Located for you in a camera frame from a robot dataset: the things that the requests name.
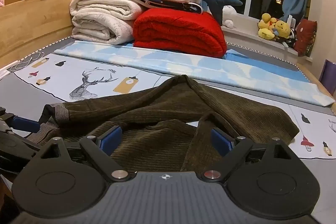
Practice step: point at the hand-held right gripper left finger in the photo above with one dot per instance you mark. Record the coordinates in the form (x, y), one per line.
(111, 138)

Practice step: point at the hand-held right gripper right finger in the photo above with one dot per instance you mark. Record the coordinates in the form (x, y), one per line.
(220, 141)

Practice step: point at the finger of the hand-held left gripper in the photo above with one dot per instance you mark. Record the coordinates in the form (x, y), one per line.
(25, 124)

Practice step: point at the grey bed sheet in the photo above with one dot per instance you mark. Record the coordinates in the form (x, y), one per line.
(10, 94)

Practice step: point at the printed deer bed sheet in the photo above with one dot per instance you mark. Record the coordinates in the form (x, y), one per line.
(78, 69)

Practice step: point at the light blue folded quilt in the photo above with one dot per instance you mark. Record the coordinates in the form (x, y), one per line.
(183, 66)

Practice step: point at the white window sill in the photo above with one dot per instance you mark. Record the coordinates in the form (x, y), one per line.
(244, 32)

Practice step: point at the red fleece blanket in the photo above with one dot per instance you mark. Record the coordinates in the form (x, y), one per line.
(178, 29)

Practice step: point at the cream folded blanket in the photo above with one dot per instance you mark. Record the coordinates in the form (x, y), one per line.
(99, 19)

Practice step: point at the yellow plush toy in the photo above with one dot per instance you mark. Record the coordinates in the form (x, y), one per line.
(283, 28)
(265, 28)

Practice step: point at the purple bag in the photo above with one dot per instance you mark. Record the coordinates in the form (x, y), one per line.
(328, 78)

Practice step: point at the white seal plush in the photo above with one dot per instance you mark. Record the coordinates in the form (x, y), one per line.
(229, 14)

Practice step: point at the dark red cushion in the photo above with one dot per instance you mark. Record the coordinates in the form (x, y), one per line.
(305, 37)

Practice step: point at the wooden bed frame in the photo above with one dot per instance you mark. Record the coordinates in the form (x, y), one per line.
(34, 19)

